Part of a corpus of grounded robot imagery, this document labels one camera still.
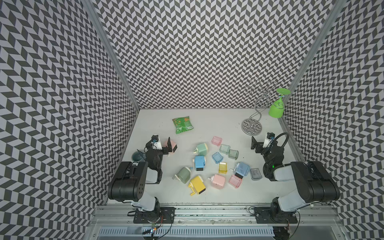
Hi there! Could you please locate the pink transparent tray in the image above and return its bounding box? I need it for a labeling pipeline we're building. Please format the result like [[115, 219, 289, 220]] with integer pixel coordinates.
[[211, 136, 223, 147], [229, 175, 243, 189]]

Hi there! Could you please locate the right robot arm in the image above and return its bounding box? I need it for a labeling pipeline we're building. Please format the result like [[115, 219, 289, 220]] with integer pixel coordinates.
[[251, 133, 341, 223]]

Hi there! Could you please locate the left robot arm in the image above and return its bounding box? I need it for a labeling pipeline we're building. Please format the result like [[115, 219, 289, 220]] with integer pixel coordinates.
[[108, 135, 178, 213]]

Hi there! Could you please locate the grey transparent tray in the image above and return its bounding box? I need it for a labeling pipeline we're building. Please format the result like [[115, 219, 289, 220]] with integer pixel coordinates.
[[250, 168, 263, 181]]

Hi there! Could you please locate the sage green pencil sharpener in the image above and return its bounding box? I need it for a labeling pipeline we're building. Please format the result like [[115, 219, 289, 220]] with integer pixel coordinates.
[[172, 167, 191, 184]]

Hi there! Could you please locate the light blue pencil sharpener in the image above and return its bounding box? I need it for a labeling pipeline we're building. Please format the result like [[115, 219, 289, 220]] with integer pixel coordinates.
[[230, 162, 251, 179]]

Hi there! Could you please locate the yellow transparent tray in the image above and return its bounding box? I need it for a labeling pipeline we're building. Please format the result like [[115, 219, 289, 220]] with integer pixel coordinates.
[[219, 162, 228, 175]]

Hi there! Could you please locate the blue transparent tray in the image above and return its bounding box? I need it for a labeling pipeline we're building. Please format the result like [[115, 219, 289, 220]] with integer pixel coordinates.
[[212, 152, 224, 164]]

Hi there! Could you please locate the pink transparent tray front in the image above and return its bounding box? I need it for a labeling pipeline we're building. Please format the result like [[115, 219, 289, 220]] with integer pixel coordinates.
[[229, 175, 243, 189]]

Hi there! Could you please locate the yellow pencil sharpener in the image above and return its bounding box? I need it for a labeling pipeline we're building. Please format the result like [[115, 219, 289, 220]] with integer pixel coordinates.
[[188, 175, 206, 196]]

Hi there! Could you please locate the teal bowl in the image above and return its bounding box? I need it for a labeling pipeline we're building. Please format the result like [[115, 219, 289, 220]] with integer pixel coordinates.
[[132, 150, 146, 162]]

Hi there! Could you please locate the green snack bag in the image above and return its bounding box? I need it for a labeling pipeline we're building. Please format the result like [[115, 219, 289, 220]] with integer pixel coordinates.
[[173, 116, 194, 135]]

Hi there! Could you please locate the green plastic wine glass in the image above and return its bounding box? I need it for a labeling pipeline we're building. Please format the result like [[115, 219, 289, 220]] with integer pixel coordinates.
[[269, 88, 291, 119]]

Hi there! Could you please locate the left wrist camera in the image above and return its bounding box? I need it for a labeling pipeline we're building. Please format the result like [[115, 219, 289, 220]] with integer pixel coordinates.
[[150, 135, 163, 150]]

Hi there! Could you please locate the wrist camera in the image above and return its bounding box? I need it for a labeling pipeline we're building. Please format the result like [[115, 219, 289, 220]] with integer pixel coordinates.
[[263, 132, 275, 148], [150, 135, 163, 150]]

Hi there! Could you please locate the metal wire glass rack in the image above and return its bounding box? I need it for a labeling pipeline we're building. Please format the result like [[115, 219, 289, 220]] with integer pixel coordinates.
[[241, 81, 278, 136]]

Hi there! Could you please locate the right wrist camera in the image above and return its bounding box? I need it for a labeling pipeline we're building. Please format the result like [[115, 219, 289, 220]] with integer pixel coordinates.
[[263, 132, 275, 148]]

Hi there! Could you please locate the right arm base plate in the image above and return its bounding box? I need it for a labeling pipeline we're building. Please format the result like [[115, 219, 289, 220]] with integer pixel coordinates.
[[253, 207, 299, 224]]

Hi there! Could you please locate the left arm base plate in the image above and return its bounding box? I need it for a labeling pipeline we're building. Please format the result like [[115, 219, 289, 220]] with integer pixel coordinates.
[[133, 207, 176, 224]]

